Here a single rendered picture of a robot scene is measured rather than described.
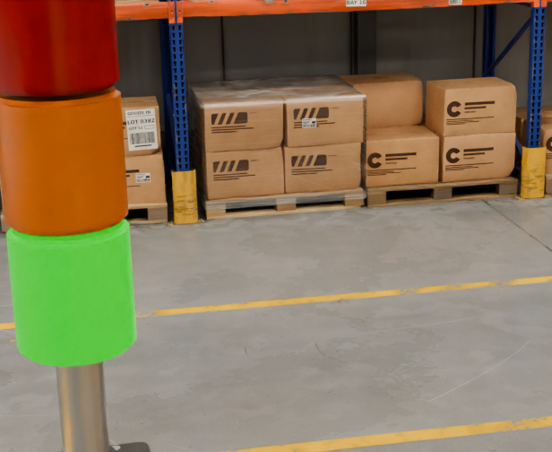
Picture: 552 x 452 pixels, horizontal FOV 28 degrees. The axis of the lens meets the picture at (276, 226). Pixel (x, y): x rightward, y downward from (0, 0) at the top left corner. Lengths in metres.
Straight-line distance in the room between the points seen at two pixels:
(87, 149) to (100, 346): 0.08
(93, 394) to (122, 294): 0.05
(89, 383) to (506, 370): 5.35
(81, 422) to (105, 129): 0.13
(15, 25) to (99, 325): 0.12
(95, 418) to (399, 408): 4.89
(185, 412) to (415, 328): 1.54
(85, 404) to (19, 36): 0.16
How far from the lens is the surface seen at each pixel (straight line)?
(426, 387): 5.57
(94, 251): 0.45
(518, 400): 5.50
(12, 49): 0.43
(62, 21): 0.43
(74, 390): 0.48
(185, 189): 8.21
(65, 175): 0.44
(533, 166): 8.85
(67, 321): 0.46
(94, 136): 0.44
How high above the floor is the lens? 2.34
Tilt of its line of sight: 17 degrees down
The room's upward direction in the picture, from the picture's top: 1 degrees counter-clockwise
